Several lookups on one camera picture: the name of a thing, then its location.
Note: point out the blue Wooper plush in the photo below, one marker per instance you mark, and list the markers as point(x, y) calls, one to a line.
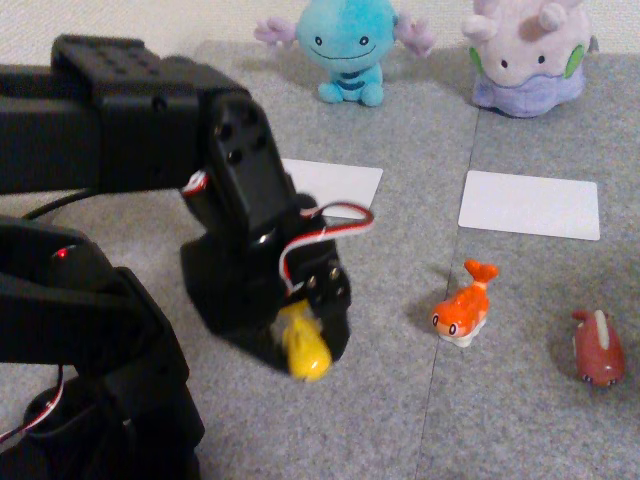
point(340, 35)

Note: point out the yellow egg sushi figure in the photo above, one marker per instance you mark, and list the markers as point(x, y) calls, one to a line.
point(305, 356)

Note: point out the red tuna sushi figure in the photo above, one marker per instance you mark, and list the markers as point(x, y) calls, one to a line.
point(597, 355)

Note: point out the grey felt mat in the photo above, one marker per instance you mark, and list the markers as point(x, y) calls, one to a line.
point(525, 410)
point(390, 260)

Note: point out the purple Goomy plush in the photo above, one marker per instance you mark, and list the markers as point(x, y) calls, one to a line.
point(525, 75)

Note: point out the orange shrimp sushi figure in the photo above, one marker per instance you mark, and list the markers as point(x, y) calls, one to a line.
point(465, 306)

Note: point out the white blank card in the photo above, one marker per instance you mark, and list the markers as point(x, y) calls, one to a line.
point(530, 205)
point(345, 185)

